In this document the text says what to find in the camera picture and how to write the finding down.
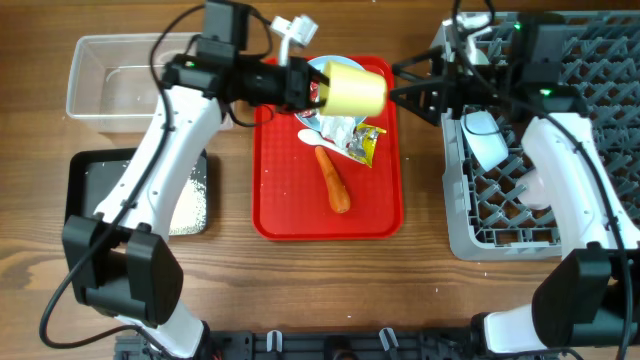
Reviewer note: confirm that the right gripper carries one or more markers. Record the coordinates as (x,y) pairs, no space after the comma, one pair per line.
(447,83)

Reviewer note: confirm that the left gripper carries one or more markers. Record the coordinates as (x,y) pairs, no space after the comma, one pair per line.
(300,75)

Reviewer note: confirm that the yellow cup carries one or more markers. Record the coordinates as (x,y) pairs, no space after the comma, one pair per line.
(351,91)

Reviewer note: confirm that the light blue bowl with mushroom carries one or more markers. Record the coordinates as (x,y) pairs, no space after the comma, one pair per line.
(477,55)

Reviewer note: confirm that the light blue bowl with rice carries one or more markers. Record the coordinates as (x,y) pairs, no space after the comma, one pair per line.
(484,138)

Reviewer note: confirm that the pink cup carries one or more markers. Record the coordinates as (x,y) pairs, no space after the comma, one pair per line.
(533,194)

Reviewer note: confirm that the white rice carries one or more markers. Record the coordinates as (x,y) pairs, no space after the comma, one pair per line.
(190,214)

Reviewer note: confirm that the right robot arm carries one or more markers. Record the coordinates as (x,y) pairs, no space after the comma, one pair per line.
(591,299)

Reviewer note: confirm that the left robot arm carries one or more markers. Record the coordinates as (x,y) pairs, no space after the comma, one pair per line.
(118,258)

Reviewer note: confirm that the grey dishwasher rack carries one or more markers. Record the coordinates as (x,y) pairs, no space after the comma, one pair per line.
(486,222)

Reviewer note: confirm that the black rectangular waste tray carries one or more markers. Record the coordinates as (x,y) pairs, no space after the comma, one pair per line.
(93,174)

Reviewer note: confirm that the red snack wrapper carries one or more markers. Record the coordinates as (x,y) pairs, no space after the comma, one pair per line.
(314,95)

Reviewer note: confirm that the light blue plate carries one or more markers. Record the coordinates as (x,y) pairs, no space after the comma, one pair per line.
(308,118)

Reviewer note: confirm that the crumpled white tissue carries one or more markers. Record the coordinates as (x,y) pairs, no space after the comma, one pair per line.
(338,129)

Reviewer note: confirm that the white plastic spoon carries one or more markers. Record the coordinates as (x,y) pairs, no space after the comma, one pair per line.
(313,138)

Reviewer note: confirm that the yellow silver snack wrapper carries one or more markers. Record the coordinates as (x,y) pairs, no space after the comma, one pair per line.
(363,144)

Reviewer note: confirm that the orange carrot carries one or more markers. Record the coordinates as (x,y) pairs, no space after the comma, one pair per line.
(338,196)

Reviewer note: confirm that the red serving tray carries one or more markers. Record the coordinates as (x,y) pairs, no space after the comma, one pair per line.
(290,198)

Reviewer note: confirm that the clear plastic storage bin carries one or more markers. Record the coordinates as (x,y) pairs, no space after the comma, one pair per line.
(110,87)

